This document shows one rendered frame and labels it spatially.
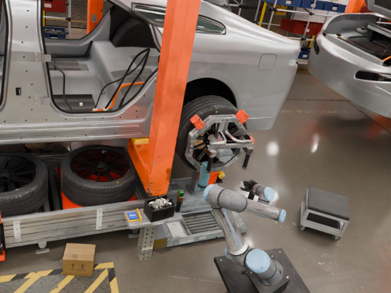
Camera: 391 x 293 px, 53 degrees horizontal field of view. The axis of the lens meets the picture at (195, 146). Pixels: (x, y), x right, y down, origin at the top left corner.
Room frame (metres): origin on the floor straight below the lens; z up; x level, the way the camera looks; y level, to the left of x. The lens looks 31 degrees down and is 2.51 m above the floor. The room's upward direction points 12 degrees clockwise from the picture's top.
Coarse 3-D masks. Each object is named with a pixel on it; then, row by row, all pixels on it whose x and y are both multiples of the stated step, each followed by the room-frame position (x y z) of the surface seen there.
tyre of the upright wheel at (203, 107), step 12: (204, 96) 3.09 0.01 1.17; (216, 96) 3.12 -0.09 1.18; (192, 108) 2.93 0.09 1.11; (204, 108) 2.89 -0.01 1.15; (216, 108) 2.90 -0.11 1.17; (228, 108) 2.95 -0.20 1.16; (180, 120) 2.88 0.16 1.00; (180, 132) 2.80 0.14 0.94; (180, 144) 2.77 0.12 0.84; (180, 156) 2.78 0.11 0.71; (192, 168) 2.85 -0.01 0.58
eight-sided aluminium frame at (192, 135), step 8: (208, 120) 2.80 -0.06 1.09; (216, 120) 2.83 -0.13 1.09; (224, 120) 2.85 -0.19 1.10; (232, 120) 2.88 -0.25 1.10; (192, 136) 2.72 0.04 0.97; (192, 144) 2.73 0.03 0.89; (192, 152) 2.73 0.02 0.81; (240, 152) 2.96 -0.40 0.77; (192, 160) 2.75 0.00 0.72; (232, 160) 2.93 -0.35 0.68; (200, 168) 2.79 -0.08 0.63; (216, 168) 2.87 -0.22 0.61; (224, 168) 2.90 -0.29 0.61
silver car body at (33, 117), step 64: (128, 0) 2.90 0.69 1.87; (0, 64) 3.70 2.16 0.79; (64, 64) 4.02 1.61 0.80; (128, 64) 3.81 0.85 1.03; (192, 64) 3.07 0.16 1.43; (256, 64) 3.37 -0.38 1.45; (0, 128) 2.37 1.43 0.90; (64, 128) 2.59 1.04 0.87; (128, 128) 2.83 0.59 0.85; (256, 128) 3.46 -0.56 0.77
